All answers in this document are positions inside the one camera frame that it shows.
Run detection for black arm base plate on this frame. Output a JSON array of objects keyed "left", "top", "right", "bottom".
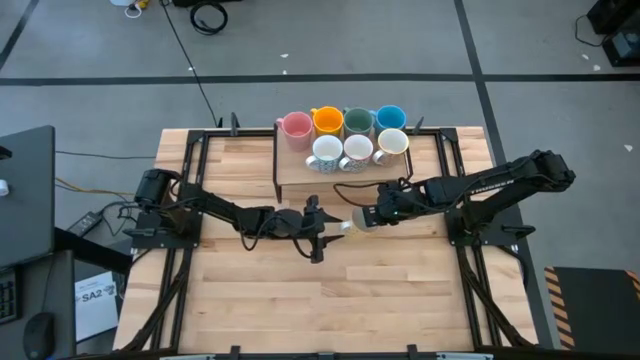
[
  {"left": 444, "top": 207, "right": 536, "bottom": 247},
  {"left": 130, "top": 212, "right": 204, "bottom": 250}
]

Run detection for plain blue mug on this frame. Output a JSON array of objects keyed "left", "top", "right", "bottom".
[{"left": 372, "top": 104, "right": 408, "bottom": 134}]

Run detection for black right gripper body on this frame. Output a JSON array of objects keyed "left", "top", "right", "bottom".
[{"left": 375, "top": 182, "right": 426, "bottom": 227}]

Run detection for black desk beam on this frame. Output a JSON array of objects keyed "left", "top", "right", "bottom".
[{"left": 53, "top": 227, "right": 134, "bottom": 276}]

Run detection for black power adapter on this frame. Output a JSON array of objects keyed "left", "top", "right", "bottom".
[{"left": 66, "top": 211, "right": 105, "bottom": 238}]

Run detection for black equipment case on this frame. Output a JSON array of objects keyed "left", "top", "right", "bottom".
[{"left": 602, "top": 27, "right": 640, "bottom": 69}]

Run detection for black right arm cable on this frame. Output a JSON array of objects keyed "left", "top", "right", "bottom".
[{"left": 331, "top": 181, "right": 382, "bottom": 209}]

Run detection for grey desk with keyboard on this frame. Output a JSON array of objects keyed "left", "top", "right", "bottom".
[{"left": 0, "top": 249, "right": 77, "bottom": 360}]

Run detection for black box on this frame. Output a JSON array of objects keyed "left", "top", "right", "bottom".
[{"left": 585, "top": 0, "right": 640, "bottom": 36}]

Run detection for coiled black cable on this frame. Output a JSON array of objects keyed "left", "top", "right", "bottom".
[{"left": 188, "top": 1, "right": 230, "bottom": 36}]

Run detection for white mug blue tile pattern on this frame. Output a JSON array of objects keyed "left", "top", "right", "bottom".
[{"left": 304, "top": 133, "right": 345, "bottom": 175}]

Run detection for white mug red leaf pattern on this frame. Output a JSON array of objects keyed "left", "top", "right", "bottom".
[{"left": 372, "top": 127, "right": 411, "bottom": 166}]

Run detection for black mat hazard stripes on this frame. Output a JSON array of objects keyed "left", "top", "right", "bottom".
[{"left": 543, "top": 266, "right": 640, "bottom": 351}]

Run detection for black aluminium table frame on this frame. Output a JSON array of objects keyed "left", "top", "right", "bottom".
[{"left": 117, "top": 112, "right": 541, "bottom": 360}]

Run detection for plain green mug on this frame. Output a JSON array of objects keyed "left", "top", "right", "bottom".
[{"left": 342, "top": 106, "right": 376, "bottom": 140}]

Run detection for white mug grey diamond pattern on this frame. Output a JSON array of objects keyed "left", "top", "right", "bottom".
[{"left": 338, "top": 133, "right": 375, "bottom": 174}]

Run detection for plain orange mug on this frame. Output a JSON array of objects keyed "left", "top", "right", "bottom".
[{"left": 309, "top": 105, "right": 345, "bottom": 139}]

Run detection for wooden shelf black metal legs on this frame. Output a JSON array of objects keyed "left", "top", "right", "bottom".
[{"left": 269, "top": 118, "right": 414, "bottom": 204}]

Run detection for white mug yellow dot pattern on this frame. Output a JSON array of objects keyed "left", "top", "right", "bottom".
[{"left": 339, "top": 206, "right": 380, "bottom": 234}]

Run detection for black computer mouse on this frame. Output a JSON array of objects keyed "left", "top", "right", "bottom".
[{"left": 22, "top": 313, "right": 57, "bottom": 360}]

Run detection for plain pink mug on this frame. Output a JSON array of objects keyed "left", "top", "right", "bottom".
[{"left": 275, "top": 110, "right": 315, "bottom": 153}]

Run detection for black keyboard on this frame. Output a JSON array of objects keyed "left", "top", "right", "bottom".
[{"left": 0, "top": 267, "right": 21, "bottom": 326}]

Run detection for long black floor cable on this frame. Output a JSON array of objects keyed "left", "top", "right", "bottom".
[{"left": 160, "top": 0, "right": 221, "bottom": 127}]

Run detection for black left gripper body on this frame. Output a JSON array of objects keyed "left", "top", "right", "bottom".
[{"left": 272, "top": 195, "right": 324, "bottom": 265}]

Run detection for thin black cable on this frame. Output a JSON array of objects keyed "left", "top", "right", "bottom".
[{"left": 54, "top": 150, "right": 157, "bottom": 161}]

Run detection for thin yellow cable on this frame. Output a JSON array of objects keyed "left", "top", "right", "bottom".
[{"left": 54, "top": 177, "right": 141, "bottom": 197}]

